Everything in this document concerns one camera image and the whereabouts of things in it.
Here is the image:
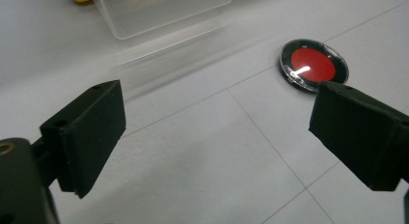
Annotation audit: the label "clear plastic box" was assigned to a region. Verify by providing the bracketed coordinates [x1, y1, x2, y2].
[90, 0, 234, 41]

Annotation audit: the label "round red blush compact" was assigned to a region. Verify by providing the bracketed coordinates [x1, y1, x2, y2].
[278, 39, 350, 94]

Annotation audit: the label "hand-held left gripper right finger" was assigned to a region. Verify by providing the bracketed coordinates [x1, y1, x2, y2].
[308, 80, 409, 192]

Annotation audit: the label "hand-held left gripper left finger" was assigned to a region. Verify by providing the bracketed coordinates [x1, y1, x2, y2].
[40, 79, 127, 200]

